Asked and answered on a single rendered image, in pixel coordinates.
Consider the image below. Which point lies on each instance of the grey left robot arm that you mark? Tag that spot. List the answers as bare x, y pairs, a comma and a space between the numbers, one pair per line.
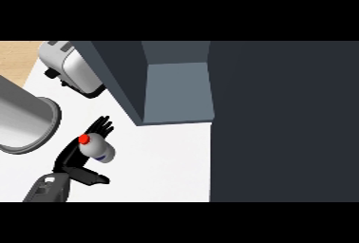
45, 190

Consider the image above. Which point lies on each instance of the red-capped water bottle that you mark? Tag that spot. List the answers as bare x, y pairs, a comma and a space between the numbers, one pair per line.
97, 148

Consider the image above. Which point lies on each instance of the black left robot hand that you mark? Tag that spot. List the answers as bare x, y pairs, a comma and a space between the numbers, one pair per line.
69, 158

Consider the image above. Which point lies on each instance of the silver toaster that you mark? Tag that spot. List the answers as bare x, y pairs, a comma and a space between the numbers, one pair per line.
73, 68

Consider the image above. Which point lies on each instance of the grey cylindrical pot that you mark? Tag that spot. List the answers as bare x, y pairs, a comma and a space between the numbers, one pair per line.
22, 121

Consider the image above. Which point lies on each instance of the dark grey cabinet door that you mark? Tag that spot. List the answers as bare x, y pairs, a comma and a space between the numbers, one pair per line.
285, 121

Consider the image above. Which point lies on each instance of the dark grey cabinet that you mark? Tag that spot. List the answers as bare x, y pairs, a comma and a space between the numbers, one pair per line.
172, 85

